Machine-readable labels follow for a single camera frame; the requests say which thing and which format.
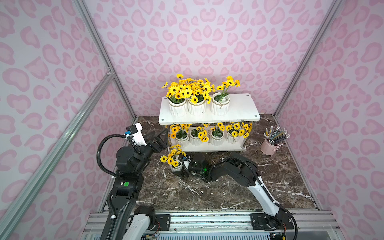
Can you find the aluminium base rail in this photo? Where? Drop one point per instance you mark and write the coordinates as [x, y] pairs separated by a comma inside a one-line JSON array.
[[312, 224]]

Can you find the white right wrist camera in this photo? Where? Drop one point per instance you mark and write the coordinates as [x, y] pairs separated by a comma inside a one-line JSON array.
[[186, 163]]

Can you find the sunflower pot top second-left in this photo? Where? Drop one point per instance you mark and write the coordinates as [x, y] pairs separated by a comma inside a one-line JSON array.
[[199, 95]]

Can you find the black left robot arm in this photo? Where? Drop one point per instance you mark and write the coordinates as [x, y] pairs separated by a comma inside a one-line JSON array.
[[125, 220]]

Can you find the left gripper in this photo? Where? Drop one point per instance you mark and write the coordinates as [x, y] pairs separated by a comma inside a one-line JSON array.
[[155, 140]]

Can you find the sunflower pot second-left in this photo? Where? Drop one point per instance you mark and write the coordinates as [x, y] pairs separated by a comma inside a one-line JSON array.
[[199, 95], [198, 136]]

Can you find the sunflower pot bottom second-left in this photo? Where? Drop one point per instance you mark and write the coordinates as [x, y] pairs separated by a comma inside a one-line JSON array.
[[198, 136]]

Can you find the white two-tier shelf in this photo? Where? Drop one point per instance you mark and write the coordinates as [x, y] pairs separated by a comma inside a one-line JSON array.
[[241, 109]]

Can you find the pink pencil cup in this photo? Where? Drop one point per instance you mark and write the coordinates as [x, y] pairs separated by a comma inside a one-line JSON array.
[[274, 138]]

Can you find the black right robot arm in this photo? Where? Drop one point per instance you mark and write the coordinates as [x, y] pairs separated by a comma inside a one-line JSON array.
[[245, 173]]

